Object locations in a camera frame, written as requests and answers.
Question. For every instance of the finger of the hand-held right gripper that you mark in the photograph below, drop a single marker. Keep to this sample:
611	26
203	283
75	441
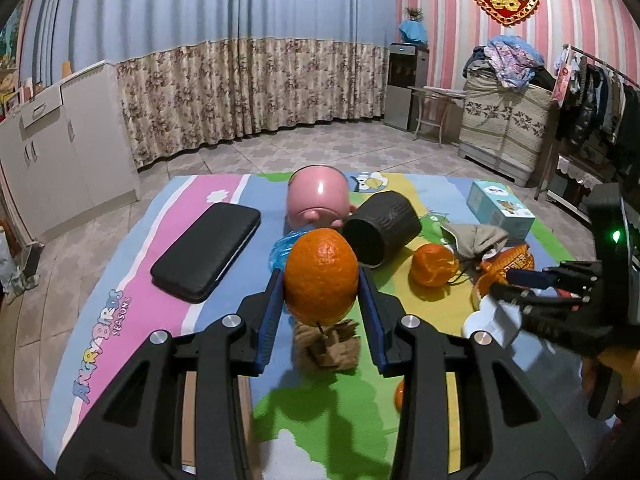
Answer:
550	322
525	278

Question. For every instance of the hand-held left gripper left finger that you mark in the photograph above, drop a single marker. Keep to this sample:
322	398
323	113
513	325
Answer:
267	320

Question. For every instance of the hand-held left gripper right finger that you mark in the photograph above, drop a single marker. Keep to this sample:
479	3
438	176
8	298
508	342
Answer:
372	320

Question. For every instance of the brown paper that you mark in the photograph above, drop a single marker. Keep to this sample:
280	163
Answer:
327	350

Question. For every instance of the blue plastic wrapper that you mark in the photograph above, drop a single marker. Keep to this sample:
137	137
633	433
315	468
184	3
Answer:
280	255

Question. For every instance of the whole orange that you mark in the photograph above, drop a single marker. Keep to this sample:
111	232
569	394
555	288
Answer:
321	277

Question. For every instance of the partly peeled orange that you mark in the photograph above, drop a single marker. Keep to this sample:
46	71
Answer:
431	266

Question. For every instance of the beige cloth pouch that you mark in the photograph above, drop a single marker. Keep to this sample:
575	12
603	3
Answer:
475	241

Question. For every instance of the light blue tissue box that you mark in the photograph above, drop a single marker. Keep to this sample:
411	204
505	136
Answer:
500	207

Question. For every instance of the small orange piece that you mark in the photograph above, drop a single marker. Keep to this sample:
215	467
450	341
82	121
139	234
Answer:
399	396

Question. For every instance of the black flat case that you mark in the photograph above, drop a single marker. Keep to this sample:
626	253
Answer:
205	255

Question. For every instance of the dark ribbed cup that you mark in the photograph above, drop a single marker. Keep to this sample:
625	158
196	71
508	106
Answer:
385	220

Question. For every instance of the low shelf with lace cloth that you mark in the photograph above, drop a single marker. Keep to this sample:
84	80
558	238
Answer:
570	170

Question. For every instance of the pink bowl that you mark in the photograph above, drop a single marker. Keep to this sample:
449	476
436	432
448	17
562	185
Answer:
317	195

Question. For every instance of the cartoon bird printed blanket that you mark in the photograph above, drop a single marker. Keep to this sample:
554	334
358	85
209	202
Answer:
185	200

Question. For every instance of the cloth covered cabinet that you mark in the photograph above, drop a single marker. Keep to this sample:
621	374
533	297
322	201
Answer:
500	125

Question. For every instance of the row of hanging clothes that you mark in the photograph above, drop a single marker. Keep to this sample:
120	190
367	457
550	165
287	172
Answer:
595	105

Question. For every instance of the pink hanging bag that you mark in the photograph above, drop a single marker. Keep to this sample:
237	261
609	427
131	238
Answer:
561	85

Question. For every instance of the small metal side table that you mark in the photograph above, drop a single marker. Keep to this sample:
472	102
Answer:
432	92

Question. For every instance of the metal clothes rack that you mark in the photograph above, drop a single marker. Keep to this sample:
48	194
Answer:
580	52

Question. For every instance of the pile of folded clothes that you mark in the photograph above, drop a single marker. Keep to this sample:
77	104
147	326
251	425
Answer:
505	57

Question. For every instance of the grey water dispenser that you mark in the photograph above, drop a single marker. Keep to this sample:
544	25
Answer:
400	85

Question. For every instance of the blue and floral curtain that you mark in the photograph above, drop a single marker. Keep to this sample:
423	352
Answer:
225	85

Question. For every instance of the pale crumpled bag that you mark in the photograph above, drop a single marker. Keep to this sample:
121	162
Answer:
15	270

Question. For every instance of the white cabinet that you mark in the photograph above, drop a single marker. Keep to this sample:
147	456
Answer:
65	150

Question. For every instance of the potted plant with blue wrap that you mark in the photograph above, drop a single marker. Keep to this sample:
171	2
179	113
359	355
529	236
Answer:
414	32

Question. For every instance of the colourful wall picture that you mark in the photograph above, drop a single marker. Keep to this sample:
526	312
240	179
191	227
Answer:
9	50

